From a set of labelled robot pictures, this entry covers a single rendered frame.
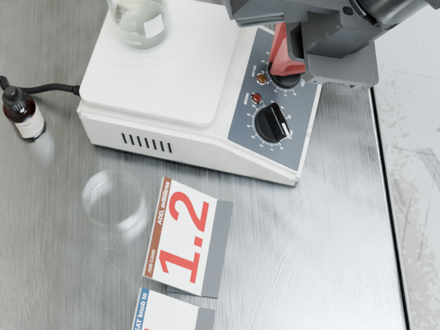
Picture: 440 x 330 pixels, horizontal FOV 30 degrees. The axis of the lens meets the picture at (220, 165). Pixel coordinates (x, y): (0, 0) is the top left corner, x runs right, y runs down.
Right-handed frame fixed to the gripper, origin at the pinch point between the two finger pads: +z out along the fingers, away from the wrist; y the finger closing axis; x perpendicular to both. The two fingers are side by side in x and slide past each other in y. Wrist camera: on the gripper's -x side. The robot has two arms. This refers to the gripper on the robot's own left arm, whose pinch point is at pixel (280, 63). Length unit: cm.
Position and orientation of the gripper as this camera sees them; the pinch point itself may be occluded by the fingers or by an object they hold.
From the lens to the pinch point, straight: 73.2
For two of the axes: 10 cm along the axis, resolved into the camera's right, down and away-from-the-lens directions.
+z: -4.4, 2.7, 8.5
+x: 8.9, 0.7, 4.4
